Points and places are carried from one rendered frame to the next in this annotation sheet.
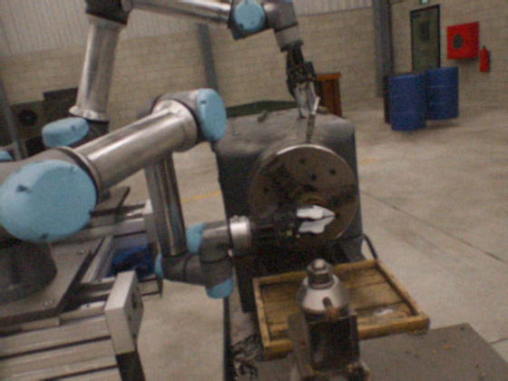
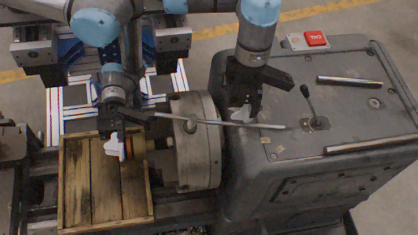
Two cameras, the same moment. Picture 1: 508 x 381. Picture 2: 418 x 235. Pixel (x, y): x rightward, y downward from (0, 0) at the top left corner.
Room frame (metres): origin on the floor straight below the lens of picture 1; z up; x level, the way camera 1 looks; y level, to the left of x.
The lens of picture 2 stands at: (1.08, -0.69, 2.11)
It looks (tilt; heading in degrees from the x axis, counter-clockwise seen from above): 57 degrees down; 73
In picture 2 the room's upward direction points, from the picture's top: 10 degrees clockwise
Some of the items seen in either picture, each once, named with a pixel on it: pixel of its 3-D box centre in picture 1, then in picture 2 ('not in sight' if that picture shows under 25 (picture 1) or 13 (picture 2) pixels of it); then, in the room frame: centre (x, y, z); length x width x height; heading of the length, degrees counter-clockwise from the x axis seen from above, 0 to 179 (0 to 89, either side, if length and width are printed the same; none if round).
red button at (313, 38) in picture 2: not in sight; (314, 38); (1.63, 0.10, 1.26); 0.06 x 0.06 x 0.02; 2
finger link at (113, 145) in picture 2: (316, 214); (113, 146); (0.97, -0.14, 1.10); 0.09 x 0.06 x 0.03; 91
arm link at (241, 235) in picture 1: (241, 230); (113, 98); (0.97, 0.04, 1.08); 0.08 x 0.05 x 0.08; 1
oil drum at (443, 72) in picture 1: (441, 93); not in sight; (7.75, -3.64, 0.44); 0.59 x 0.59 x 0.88
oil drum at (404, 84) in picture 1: (407, 102); not in sight; (7.26, -2.83, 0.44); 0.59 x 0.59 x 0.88
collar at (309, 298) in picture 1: (321, 289); not in sight; (0.56, -0.08, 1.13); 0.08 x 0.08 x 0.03
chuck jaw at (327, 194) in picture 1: (337, 197); (167, 170); (1.12, -0.23, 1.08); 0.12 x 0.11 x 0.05; 92
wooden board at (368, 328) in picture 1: (330, 302); (105, 177); (0.91, -0.15, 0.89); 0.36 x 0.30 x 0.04; 92
